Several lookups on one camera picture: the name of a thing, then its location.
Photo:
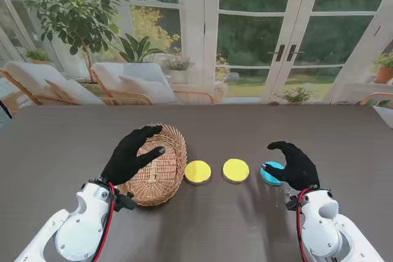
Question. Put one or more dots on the plant in terracotta pot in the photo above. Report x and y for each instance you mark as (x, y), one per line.
(383, 73)

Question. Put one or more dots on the broad-leaf green plant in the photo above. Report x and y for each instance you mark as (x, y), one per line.
(138, 48)

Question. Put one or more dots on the yellow flowers in pale pot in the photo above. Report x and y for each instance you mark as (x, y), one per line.
(221, 73)

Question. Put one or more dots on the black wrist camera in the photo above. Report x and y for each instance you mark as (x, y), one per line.
(291, 204)
(126, 202)

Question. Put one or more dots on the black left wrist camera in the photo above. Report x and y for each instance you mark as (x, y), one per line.
(126, 202)

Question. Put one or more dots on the white cushioned lounge chair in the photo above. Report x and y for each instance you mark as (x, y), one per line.
(27, 76)
(135, 73)

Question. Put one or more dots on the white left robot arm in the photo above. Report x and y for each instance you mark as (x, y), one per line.
(80, 231)

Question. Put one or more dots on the small plant in orange pot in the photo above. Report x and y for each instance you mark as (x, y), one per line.
(37, 56)

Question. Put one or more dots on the blue round culture dish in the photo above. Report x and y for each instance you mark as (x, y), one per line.
(270, 179)

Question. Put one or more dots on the oval wicker basket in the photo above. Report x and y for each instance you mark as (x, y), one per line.
(162, 179)

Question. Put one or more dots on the orange frame chair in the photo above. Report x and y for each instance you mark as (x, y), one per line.
(373, 96)

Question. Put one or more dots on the white throw pillow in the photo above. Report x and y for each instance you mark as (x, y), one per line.
(73, 91)
(147, 88)

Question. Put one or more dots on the flowering plant in white pot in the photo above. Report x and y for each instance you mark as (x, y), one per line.
(178, 68)

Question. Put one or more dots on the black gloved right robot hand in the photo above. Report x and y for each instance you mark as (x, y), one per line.
(299, 170)

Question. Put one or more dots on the yellow round culture dish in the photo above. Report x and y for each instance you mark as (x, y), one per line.
(198, 171)
(235, 170)

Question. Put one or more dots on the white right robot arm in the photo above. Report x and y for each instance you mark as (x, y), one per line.
(325, 225)

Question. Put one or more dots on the low white flowering plant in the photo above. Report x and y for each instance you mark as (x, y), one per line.
(295, 95)

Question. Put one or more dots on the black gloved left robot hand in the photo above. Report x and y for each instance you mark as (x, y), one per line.
(122, 164)

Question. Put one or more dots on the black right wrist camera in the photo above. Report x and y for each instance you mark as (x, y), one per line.
(291, 204)

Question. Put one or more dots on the large leafy potted tree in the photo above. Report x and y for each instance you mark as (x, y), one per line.
(70, 13)

